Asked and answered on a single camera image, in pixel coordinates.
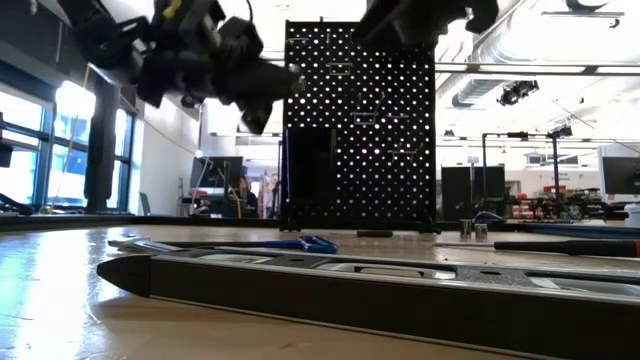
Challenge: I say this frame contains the person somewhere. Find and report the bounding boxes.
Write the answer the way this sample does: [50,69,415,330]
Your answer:
[238,174,261,219]

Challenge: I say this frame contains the large blue-framed window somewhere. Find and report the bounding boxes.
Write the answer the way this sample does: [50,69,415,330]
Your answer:
[0,89,137,210]

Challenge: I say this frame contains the black pipe stand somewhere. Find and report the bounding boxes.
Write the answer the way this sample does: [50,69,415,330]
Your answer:
[481,130,561,221]

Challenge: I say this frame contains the blue-handled hex key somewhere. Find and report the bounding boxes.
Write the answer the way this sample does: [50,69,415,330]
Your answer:
[149,234,340,257]

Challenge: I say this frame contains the tall black box holder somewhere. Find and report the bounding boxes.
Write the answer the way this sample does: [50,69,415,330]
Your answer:
[285,125,337,205]

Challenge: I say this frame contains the red storage boxes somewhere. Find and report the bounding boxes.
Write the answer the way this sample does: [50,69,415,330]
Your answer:
[512,185,569,220]

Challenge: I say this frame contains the yellow label tag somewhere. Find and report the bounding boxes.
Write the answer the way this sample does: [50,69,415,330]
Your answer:
[162,0,184,21]

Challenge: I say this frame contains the silver double prong hook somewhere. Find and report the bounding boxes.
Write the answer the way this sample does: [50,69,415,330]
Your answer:
[386,142,426,164]

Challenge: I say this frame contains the black aluminium rig frame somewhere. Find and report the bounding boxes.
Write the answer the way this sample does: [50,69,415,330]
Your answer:
[0,212,640,234]

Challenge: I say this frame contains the small black camera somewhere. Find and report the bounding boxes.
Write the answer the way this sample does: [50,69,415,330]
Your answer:
[546,124,574,141]

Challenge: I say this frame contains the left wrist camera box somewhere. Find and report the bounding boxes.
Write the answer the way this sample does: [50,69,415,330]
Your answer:
[149,0,226,32]

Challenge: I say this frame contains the yellow hanging cable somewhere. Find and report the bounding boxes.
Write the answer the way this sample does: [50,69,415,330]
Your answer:
[49,64,92,204]

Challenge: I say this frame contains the black slanted strut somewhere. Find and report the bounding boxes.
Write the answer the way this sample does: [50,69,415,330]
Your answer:
[0,191,44,218]

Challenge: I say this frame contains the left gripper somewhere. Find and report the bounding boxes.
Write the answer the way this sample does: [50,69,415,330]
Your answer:
[135,19,307,136]

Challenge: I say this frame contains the black-handled screwdriver red cap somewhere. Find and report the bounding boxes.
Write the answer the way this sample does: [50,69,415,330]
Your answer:
[432,239,640,260]

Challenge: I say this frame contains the black ceiling track fixture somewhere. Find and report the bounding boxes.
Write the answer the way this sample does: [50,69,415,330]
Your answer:
[541,0,626,30]

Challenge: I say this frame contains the grey coiled cable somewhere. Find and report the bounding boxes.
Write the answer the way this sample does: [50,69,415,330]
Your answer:
[472,209,509,224]

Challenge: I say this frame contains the black upright pillar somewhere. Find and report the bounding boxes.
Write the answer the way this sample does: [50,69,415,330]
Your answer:
[83,79,121,215]

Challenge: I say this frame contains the dark blue bar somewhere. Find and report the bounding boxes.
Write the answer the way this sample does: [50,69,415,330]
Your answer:
[519,223,640,240]

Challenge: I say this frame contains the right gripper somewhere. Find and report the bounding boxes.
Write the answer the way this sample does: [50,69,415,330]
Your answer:
[352,0,501,49]

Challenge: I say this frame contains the silver ventilation duct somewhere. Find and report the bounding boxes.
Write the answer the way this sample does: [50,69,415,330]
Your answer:
[451,74,506,110]

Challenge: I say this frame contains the long ceiling light strip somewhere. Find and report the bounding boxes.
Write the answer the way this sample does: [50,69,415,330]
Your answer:
[434,63,587,76]
[594,64,640,77]

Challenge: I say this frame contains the black computer monitor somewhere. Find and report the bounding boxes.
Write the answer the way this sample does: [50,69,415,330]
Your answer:
[189,155,245,197]
[601,156,640,196]

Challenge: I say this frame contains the black silver spirit level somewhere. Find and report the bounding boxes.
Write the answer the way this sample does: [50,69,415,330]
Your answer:
[95,248,640,360]

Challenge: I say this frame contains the black metal pegboard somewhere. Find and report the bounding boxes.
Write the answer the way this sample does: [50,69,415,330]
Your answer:
[279,18,442,235]

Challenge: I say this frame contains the large black panel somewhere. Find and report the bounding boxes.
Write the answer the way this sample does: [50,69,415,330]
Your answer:
[440,165,507,222]

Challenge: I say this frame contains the silver rectangular bracket hook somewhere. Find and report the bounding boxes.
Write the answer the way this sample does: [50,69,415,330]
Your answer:
[350,91,380,127]
[325,60,354,78]

